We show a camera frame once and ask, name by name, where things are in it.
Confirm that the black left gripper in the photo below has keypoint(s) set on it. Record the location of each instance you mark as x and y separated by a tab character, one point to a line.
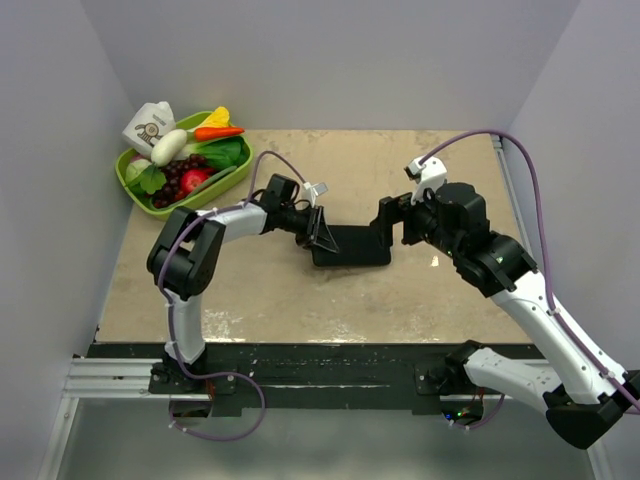
317	232

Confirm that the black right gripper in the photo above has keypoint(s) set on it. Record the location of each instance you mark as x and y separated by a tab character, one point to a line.
385	219

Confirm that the black zip tool case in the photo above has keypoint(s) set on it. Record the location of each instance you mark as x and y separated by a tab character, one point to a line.
357	246

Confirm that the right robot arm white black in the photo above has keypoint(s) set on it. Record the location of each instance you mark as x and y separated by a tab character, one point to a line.
583	393

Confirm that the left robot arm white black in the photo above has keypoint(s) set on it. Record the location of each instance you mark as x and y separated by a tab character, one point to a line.
184	258

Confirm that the red toy fruit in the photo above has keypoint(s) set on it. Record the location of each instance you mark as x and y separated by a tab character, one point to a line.
192	179

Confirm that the yellow toy pepper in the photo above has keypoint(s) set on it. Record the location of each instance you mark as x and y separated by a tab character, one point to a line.
219	118

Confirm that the green plastic tray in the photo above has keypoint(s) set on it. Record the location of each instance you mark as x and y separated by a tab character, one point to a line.
227	161

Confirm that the orange toy carrot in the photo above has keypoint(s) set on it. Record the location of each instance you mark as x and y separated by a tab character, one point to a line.
206	134

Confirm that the purple toy grapes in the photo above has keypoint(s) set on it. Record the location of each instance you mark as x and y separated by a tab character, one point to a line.
171	192

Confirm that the white toy radish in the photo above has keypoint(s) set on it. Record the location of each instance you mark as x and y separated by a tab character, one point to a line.
168	147

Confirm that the green toy leafy vegetable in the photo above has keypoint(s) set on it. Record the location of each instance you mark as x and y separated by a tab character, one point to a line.
144	177

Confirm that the white paper bag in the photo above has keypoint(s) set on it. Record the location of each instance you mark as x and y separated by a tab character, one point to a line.
150	123

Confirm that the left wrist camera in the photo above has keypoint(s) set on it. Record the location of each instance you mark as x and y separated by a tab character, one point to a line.
310	193

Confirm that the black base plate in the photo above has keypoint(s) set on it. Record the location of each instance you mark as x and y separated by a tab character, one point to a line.
311	376

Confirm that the aluminium frame rail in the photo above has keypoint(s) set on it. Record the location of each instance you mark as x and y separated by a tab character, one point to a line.
102	379

